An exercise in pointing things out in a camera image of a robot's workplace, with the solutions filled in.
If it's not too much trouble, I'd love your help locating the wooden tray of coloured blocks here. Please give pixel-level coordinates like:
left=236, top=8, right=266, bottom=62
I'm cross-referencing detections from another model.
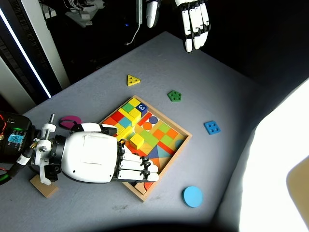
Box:
left=98, top=95, right=193, bottom=202

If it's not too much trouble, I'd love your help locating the white vertical strip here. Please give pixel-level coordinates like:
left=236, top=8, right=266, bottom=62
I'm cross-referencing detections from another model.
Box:
left=136, top=0, right=143, bottom=25

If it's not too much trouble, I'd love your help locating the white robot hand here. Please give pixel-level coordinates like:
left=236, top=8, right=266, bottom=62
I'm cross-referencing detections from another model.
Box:
left=145, top=0, right=212, bottom=53
left=60, top=122, right=160, bottom=184

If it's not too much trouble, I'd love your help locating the yellow triangle block with holes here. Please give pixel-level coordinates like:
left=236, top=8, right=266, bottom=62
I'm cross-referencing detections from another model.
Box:
left=126, top=74, right=141, bottom=87

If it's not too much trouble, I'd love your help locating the glowing white light strip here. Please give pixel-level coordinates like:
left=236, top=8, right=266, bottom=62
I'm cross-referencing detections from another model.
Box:
left=0, top=7, right=52, bottom=99

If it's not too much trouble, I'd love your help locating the magenta round disc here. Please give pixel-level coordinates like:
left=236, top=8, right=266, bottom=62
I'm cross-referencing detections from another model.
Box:
left=59, top=115, right=83, bottom=129

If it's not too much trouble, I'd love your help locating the grey white equipment pile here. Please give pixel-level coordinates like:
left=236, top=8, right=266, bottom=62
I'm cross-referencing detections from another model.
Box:
left=64, top=0, right=106, bottom=29

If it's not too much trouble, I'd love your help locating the white cable with plug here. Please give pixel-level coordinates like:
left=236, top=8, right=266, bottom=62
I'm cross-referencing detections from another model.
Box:
left=125, top=23, right=141, bottom=46

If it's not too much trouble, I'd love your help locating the white frame post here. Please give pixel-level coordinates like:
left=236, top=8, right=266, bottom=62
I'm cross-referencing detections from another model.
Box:
left=20, top=0, right=70, bottom=89

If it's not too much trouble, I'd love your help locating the grey white panel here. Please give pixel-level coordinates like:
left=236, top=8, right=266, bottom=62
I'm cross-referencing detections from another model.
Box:
left=0, top=57, right=37, bottom=114

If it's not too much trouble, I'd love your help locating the grey table cloth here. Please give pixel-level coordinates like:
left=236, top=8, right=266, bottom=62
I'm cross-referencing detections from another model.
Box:
left=0, top=30, right=309, bottom=232

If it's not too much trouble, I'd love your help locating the tan wooden rectangle block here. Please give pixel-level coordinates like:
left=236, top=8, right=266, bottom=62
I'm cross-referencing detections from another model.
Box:
left=29, top=174, right=59, bottom=199

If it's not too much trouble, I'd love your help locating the blue round disc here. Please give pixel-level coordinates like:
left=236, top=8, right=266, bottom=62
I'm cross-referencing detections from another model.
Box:
left=182, top=185, right=204, bottom=208

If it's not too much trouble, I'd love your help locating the green pentagon block with holes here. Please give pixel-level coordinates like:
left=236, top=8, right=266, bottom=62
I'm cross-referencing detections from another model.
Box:
left=167, top=90, right=183, bottom=102

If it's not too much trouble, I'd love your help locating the small white box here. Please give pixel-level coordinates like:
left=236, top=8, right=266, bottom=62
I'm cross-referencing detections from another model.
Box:
left=42, top=3, right=57, bottom=19

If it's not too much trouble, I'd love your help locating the blue square block with holes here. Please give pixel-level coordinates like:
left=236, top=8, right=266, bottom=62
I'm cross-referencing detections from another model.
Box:
left=203, top=120, right=222, bottom=135

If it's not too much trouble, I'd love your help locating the tan rounded board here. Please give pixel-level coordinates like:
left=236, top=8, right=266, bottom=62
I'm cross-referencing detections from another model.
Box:
left=286, top=156, right=309, bottom=224

